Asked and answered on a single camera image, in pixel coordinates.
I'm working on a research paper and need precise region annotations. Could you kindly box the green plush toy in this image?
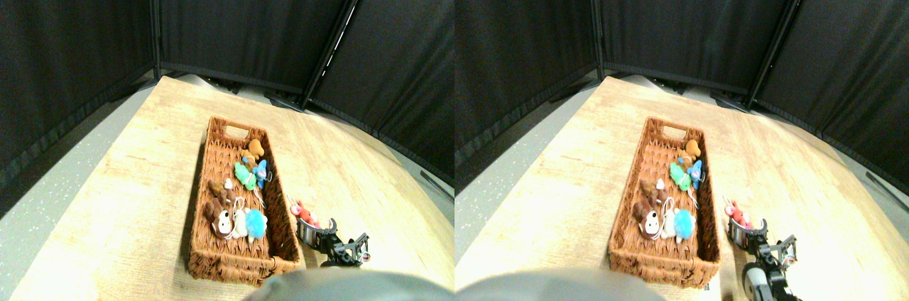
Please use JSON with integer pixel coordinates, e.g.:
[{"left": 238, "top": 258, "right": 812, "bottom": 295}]
[
  {"left": 669, "top": 163, "right": 700, "bottom": 208},
  {"left": 234, "top": 163, "right": 265, "bottom": 208}
]

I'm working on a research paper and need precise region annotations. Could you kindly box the brown wicker basket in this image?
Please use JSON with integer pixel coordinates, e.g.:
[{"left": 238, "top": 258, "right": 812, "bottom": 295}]
[
  {"left": 608, "top": 116, "right": 722, "bottom": 289},
  {"left": 188, "top": 116, "right": 303, "bottom": 287}
]

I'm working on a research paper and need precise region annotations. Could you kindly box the curtain stand pole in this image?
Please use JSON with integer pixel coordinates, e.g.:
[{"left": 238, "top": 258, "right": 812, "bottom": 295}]
[
  {"left": 744, "top": 0, "right": 819, "bottom": 111},
  {"left": 298, "top": 0, "right": 377, "bottom": 110},
  {"left": 587, "top": 0, "right": 606, "bottom": 82},
  {"left": 146, "top": 0, "right": 164, "bottom": 80}
]

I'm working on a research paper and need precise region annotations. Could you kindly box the blue and white plush toy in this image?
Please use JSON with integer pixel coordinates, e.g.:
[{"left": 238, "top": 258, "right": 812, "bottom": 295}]
[
  {"left": 660, "top": 198, "right": 697, "bottom": 244},
  {"left": 232, "top": 198, "right": 269, "bottom": 243}
]

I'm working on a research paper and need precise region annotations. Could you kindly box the brown monkey plush toy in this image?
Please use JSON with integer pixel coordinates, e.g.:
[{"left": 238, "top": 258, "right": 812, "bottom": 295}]
[
  {"left": 203, "top": 200, "right": 234, "bottom": 240},
  {"left": 633, "top": 200, "right": 665, "bottom": 241}
]

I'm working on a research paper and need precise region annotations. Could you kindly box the small brown plush toy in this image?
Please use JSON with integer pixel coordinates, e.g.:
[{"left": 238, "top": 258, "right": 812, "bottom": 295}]
[
  {"left": 207, "top": 178, "right": 237, "bottom": 208},
  {"left": 638, "top": 178, "right": 669, "bottom": 208}
]

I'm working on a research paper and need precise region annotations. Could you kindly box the curtain stand foot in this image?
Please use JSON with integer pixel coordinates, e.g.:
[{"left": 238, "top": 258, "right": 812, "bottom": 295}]
[
  {"left": 547, "top": 78, "right": 601, "bottom": 105},
  {"left": 646, "top": 80, "right": 686, "bottom": 96},
  {"left": 864, "top": 171, "right": 909, "bottom": 207},
  {"left": 418, "top": 169, "right": 455, "bottom": 204},
  {"left": 265, "top": 93, "right": 307, "bottom": 112},
  {"left": 208, "top": 79, "right": 244, "bottom": 95},
  {"left": 709, "top": 94, "right": 751, "bottom": 113},
  {"left": 105, "top": 77, "right": 158, "bottom": 104}
]

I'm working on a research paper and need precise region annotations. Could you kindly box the red plush toy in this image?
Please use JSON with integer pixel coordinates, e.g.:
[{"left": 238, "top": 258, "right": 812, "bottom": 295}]
[
  {"left": 722, "top": 197, "right": 756, "bottom": 231},
  {"left": 288, "top": 198, "right": 321, "bottom": 231}
]

